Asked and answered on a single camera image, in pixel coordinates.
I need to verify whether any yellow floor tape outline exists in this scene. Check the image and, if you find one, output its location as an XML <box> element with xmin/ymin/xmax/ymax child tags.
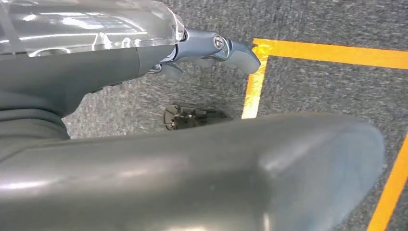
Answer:
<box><xmin>241</xmin><ymin>38</ymin><xmax>408</xmax><ymax>231</ymax></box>

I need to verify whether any black robot left foot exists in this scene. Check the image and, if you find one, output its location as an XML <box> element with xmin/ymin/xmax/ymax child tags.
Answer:
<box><xmin>163</xmin><ymin>104</ymin><xmax>232</xmax><ymax>131</ymax></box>

